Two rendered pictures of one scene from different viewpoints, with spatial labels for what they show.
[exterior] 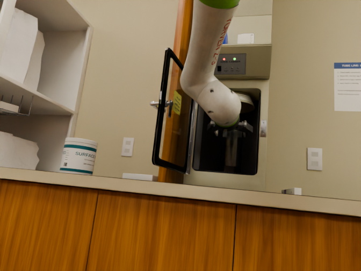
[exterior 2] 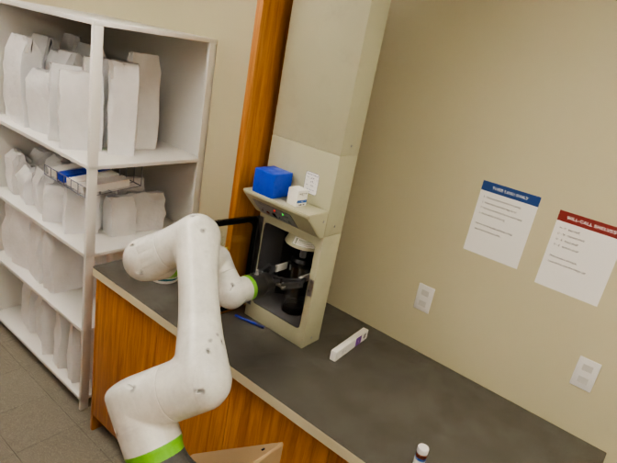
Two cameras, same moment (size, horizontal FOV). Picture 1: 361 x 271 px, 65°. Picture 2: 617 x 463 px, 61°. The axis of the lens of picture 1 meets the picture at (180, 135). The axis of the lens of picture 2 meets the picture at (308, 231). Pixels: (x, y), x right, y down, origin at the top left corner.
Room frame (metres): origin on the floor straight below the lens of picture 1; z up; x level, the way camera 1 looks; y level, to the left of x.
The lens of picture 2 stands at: (-0.56, -0.92, 2.05)
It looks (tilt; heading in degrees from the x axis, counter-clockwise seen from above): 20 degrees down; 21
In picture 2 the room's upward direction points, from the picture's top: 11 degrees clockwise
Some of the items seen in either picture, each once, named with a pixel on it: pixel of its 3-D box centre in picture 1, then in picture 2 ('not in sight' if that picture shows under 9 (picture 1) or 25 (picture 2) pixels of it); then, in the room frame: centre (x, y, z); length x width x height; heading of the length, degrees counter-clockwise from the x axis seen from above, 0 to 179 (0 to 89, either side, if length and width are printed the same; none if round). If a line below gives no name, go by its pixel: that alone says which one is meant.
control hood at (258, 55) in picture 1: (230, 62); (283, 212); (1.08, -0.17, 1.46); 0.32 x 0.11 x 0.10; 76
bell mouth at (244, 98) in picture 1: (235, 101); (308, 236); (1.23, -0.23, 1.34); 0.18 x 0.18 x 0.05
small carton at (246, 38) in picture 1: (244, 43); (297, 196); (1.07, -0.22, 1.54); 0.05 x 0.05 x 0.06; 70
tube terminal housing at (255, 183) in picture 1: (230, 107); (307, 238); (1.26, -0.22, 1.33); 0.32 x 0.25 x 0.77; 76
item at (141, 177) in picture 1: (144, 179); not in sight; (1.33, 0.15, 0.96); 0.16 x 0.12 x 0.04; 63
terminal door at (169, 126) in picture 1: (176, 115); (219, 267); (1.01, 0.02, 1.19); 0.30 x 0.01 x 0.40; 159
